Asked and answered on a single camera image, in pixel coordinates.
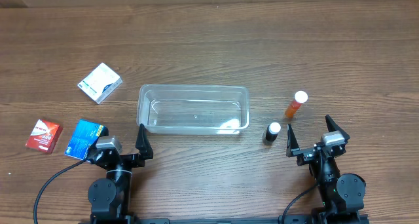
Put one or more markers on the orange bottle white cap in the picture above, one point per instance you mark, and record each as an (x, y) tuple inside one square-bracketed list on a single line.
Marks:
[(300, 97)]

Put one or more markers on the blue medicine box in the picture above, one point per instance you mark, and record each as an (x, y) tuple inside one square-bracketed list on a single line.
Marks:
[(85, 134)]

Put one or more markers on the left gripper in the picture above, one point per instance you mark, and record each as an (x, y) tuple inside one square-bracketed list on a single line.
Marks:
[(122, 158)]

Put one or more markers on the clear plastic container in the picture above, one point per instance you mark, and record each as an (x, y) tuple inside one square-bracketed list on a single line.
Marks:
[(193, 109)]

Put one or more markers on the white medicine box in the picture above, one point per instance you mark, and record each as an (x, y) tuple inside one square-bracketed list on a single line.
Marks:
[(100, 83)]

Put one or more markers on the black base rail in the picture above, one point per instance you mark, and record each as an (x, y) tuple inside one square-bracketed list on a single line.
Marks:
[(222, 221)]

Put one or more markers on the red medicine box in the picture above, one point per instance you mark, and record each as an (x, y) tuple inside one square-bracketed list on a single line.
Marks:
[(44, 136)]

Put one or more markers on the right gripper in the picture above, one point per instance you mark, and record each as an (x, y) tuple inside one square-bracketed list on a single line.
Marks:
[(304, 154)]

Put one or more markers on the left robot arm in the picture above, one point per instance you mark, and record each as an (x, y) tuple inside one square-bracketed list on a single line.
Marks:
[(110, 196)]

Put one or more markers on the black bottle white cap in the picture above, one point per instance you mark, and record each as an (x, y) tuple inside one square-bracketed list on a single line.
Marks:
[(271, 133)]

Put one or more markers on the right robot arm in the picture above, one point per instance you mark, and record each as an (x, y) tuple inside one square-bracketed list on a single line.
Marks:
[(341, 194)]

